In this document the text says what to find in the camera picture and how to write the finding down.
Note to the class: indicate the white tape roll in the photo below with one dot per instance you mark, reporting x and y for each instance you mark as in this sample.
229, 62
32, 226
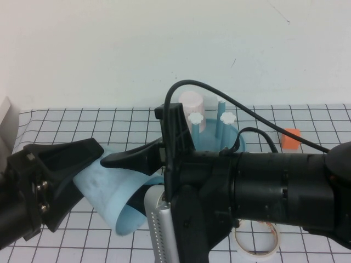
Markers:
268, 243

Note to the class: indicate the orange foam cube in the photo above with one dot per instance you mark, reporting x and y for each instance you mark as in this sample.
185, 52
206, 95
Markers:
293, 141

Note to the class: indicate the pink plastic cup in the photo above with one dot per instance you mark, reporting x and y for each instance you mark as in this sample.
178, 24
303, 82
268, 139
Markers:
193, 104

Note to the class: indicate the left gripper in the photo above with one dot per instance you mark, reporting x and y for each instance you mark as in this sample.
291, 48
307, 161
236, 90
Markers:
33, 191

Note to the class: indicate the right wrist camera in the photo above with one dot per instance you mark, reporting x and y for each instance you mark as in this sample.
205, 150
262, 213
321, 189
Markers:
160, 224

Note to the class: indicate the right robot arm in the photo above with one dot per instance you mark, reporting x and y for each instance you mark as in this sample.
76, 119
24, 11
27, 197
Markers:
288, 186

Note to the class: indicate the grid pattern tablecloth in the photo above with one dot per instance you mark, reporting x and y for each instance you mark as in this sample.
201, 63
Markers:
82, 123

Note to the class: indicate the light blue plastic cup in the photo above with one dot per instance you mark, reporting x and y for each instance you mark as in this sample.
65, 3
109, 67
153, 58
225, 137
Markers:
109, 189

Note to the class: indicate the blue cup stand with posts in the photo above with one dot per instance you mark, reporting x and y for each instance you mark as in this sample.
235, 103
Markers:
208, 137

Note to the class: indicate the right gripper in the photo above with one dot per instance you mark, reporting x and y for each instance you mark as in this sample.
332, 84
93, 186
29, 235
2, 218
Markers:
197, 178

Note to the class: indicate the white side shelf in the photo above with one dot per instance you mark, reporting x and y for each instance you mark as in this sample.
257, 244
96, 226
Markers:
6, 126

